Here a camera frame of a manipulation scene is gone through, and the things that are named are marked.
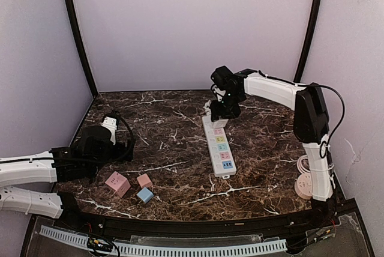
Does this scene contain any white multicolour power strip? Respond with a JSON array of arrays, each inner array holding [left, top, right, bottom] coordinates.
[[202, 116, 237, 180]]

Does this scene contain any small pink charger plug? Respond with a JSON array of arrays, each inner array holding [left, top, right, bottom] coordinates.
[[137, 174, 153, 189]]

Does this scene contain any small blue charger plug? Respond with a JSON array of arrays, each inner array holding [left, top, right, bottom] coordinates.
[[136, 187, 154, 204]]

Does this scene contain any white cube socket adapter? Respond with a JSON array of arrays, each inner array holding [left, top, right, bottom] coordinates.
[[211, 119, 228, 129]]

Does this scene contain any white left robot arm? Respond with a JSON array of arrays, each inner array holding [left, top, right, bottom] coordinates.
[[1, 124, 135, 219]]

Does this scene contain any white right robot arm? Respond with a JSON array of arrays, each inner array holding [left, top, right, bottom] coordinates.
[[209, 66, 335, 202]]

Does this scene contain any pink cube socket adapter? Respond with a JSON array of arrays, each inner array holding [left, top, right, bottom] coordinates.
[[104, 171, 131, 198]]

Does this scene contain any small circuit board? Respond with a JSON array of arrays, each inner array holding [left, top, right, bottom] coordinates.
[[86, 237, 113, 252]]

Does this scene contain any round pink socket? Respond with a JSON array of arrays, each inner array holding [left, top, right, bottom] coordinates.
[[294, 173, 313, 200]]

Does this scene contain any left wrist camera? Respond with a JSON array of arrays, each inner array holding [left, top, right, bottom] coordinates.
[[101, 110, 120, 145]]

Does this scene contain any white slotted cable duct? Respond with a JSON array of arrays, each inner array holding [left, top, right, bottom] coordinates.
[[39, 225, 287, 256]]

